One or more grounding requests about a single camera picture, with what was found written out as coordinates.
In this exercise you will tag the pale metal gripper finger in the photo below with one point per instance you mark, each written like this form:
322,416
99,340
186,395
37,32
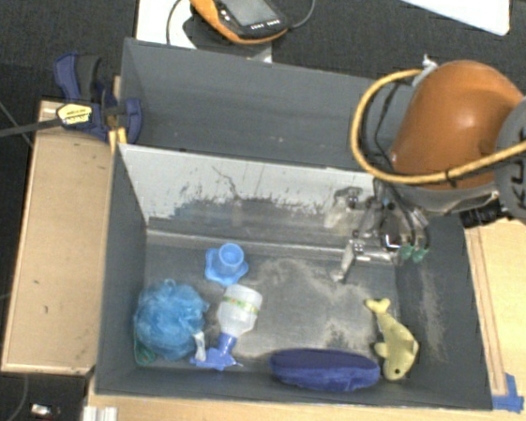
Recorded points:
341,209
348,261

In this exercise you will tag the yellow toy dolphin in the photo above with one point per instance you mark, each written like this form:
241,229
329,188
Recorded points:
396,345

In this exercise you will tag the dark blue oval cloth pouch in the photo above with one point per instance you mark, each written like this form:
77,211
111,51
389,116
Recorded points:
322,369

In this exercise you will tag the white spray bottle blue nozzle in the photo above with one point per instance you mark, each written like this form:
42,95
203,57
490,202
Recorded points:
238,313

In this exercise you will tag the blue plastic cup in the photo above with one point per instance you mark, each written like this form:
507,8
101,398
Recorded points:
226,262

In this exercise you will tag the grey metal bin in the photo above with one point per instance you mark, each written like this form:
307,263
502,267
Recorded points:
237,107

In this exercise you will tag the blue mesh bath sponge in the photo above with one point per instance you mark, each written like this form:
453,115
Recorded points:
168,319

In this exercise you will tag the pale wood board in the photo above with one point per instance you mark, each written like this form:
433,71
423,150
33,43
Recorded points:
63,248

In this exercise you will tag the black cylinder on white bracket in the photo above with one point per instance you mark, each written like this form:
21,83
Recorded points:
481,215

